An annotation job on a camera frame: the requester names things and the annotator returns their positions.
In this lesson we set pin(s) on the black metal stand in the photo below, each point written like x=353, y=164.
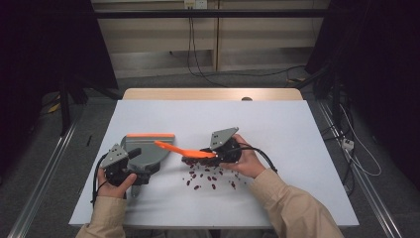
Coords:
x=336, y=95
x=64, y=105

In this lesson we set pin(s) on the person's left hand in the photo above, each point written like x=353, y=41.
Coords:
x=114, y=192

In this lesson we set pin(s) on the wooden table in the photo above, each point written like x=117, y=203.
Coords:
x=198, y=94

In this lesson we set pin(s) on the white power adapter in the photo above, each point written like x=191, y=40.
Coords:
x=347, y=144

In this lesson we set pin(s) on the red beans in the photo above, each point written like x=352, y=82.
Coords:
x=213, y=186

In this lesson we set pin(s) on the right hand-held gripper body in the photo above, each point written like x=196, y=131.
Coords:
x=223, y=139

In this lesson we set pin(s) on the dark curtain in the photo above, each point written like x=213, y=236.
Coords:
x=379, y=49
x=39, y=49

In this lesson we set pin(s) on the grey dustpan with orange edge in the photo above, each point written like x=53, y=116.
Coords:
x=143, y=157

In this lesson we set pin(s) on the white wall outlet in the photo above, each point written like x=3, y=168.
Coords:
x=195, y=4

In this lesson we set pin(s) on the orange brush with grey bristles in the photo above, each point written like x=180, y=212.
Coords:
x=185, y=152

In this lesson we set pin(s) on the person's right hand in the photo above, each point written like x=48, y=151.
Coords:
x=249, y=163

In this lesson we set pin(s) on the round table grommet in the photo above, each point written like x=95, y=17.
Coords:
x=246, y=98

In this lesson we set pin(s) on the white table mat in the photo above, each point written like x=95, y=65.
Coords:
x=211, y=115

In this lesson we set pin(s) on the yellow tape strip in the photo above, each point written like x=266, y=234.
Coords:
x=53, y=108

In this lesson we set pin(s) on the aluminium floor rail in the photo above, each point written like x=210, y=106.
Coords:
x=43, y=185
x=369, y=195

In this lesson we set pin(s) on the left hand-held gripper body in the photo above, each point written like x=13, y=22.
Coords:
x=114, y=158

